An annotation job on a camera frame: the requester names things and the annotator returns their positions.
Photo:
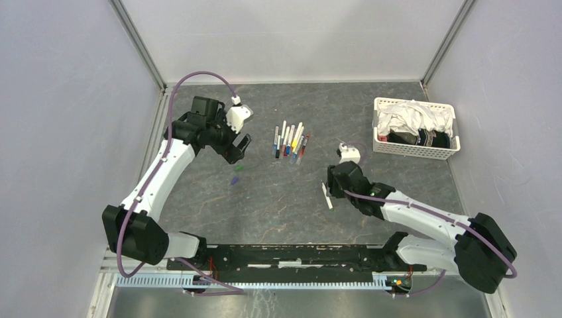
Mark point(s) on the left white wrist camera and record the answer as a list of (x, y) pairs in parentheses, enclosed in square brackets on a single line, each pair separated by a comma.
[(238, 115)]

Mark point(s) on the white marker upper left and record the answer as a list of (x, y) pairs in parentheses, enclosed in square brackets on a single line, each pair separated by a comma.
[(282, 134)]

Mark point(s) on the white marker pale yellow cap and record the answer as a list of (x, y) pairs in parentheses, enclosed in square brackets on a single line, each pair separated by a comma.
[(300, 138)]

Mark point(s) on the white marker brown cap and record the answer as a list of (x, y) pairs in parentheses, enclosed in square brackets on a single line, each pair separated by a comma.
[(285, 141)]

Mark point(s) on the white cloth in basket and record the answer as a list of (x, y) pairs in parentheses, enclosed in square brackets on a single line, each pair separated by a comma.
[(411, 116)]

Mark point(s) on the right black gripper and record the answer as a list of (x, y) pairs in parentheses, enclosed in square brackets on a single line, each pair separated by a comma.
[(331, 183)]

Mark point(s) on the dark cloth in basket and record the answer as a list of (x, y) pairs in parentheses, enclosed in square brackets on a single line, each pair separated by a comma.
[(432, 139)]

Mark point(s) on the white marker blue cap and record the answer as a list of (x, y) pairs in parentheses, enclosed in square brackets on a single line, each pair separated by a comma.
[(290, 140)]

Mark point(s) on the white plastic basket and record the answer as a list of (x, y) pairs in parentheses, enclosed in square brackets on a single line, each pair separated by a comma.
[(381, 145)]

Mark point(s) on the red pen orange cap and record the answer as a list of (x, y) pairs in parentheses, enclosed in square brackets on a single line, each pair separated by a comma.
[(302, 150)]

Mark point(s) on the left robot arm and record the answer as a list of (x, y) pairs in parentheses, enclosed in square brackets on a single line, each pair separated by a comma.
[(132, 228)]

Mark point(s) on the white cable comb strip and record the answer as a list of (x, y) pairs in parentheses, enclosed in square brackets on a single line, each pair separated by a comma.
[(377, 282)]

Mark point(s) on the white marker green cap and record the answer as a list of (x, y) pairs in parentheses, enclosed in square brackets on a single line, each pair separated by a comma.
[(327, 198)]

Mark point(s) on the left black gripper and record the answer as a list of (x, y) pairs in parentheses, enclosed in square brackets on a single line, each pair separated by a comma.
[(230, 152)]

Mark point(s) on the white pen blue cap barcode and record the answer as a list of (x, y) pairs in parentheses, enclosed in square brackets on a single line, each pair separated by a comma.
[(295, 155)]

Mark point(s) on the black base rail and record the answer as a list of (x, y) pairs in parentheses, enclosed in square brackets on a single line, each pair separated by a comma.
[(305, 263)]

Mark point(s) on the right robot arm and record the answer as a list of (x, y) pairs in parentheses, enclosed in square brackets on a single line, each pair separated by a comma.
[(475, 248)]

